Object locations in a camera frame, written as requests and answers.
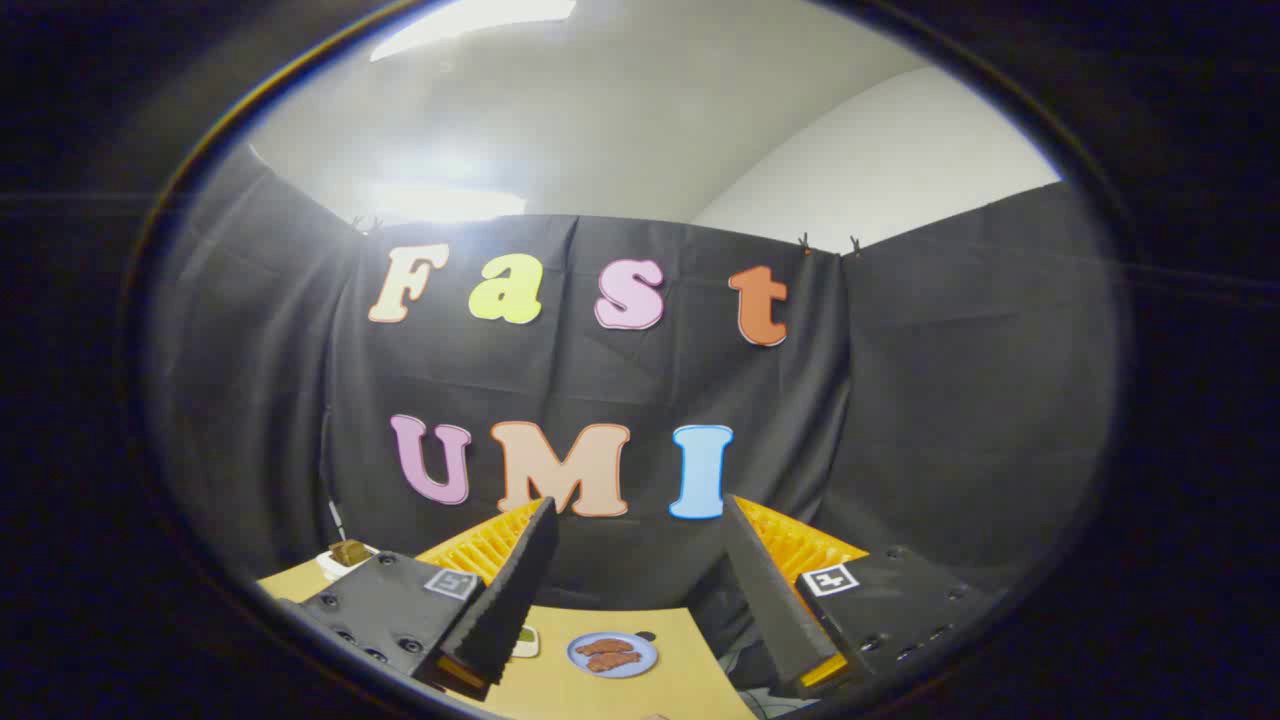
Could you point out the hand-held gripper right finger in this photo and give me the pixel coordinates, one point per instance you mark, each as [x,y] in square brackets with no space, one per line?
[765,600]

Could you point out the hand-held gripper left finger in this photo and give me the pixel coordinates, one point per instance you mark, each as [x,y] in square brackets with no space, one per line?
[510,590]

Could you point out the small white green dish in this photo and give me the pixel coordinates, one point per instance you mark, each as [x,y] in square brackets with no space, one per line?
[527,641]

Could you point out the brown pastry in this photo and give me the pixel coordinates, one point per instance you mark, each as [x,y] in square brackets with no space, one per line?
[606,647]
[612,661]

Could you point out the wooden table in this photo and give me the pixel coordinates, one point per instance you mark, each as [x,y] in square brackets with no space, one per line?
[680,680]

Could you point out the blue plate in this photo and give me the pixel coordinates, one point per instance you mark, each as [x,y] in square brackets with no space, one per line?
[640,662]

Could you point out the black backdrop cloth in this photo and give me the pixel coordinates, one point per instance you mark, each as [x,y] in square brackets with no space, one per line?
[930,420]

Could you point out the ceiling light panel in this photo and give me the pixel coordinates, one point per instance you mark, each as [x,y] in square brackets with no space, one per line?
[470,22]

